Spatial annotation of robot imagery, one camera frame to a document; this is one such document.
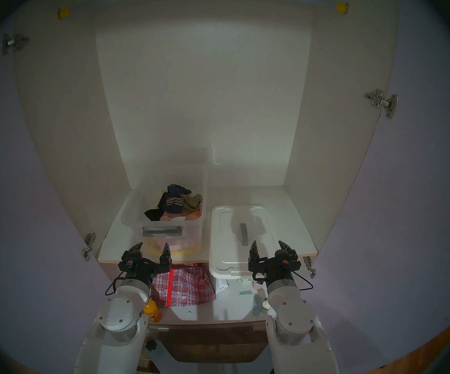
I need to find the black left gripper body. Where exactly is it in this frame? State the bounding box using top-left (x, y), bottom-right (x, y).
top-left (118, 249), bottom-right (172, 284)

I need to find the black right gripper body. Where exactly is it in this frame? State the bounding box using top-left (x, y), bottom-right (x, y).
top-left (248, 250), bottom-right (301, 284)

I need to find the white bin lid grey handle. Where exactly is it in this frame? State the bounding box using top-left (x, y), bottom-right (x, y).
top-left (209, 205), bottom-right (274, 279)

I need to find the clear plastic storage bin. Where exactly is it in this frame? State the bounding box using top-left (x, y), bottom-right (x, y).
top-left (121, 165), bottom-right (209, 257)

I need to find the lilac cabinet door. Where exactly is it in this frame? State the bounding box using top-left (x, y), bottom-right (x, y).
top-left (313, 0), bottom-right (450, 374)
top-left (0, 26), bottom-right (110, 374)

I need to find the cream wardrobe cabinet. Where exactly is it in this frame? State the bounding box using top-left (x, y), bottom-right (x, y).
top-left (12, 0), bottom-right (401, 327)

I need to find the pink cloth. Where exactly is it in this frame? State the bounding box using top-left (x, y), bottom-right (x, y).
top-left (159, 212), bottom-right (202, 254)

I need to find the red plaid woven bag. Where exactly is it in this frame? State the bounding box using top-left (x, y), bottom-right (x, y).
top-left (151, 263), bottom-right (217, 307)

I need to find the orange bottle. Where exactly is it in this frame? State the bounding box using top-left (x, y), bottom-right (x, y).
top-left (143, 299), bottom-right (162, 323)

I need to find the navy striped sock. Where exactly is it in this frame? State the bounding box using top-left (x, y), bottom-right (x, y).
top-left (159, 184), bottom-right (192, 214)

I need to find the olive green sock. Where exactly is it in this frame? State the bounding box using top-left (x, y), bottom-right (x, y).
top-left (182, 193), bottom-right (203, 211)

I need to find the brown wooden drawer front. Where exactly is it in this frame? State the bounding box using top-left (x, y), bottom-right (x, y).
top-left (149, 321), bottom-right (272, 364)

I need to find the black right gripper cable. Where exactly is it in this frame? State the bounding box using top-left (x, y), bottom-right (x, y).
top-left (293, 272), bottom-right (314, 292)

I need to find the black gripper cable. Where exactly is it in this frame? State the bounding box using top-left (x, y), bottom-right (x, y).
top-left (105, 271), bottom-right (126, 296)
top-left (293, 272), bottom-right (314, 292)

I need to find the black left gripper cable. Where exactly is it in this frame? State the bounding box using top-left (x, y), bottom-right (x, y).
top-left (105, 271), bottom-right (126, 296)

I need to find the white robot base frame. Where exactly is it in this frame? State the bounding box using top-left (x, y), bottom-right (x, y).
top-left (143, 340), bottom-right (276, 374)

